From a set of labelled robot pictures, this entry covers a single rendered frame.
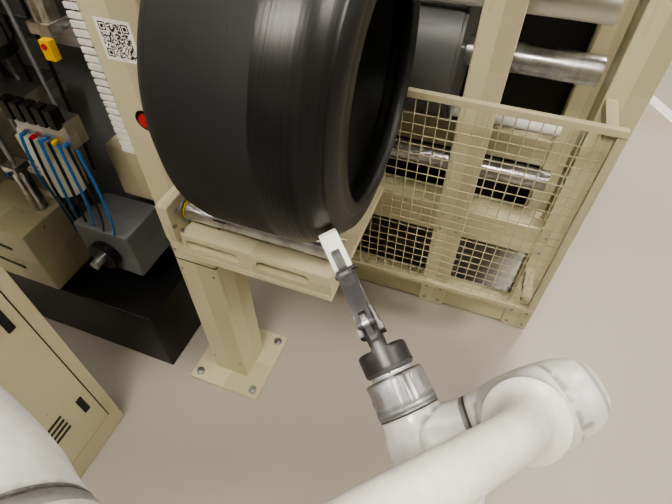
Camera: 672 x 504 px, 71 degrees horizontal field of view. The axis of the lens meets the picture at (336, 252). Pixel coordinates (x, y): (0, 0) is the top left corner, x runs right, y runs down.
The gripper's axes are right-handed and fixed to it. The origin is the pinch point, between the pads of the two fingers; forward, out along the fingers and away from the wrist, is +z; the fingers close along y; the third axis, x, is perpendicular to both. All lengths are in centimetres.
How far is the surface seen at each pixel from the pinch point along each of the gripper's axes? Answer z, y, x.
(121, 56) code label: 49, -6, -20
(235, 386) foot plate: -1, 94, -59
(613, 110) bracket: 13, 38, 70
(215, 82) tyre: 19.4, -23.5, -3.2
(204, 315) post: 20, 67, -50
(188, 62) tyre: 23.1, -24.5, -5.1
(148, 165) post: 41, 16, -31
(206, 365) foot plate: 10, 96, -67
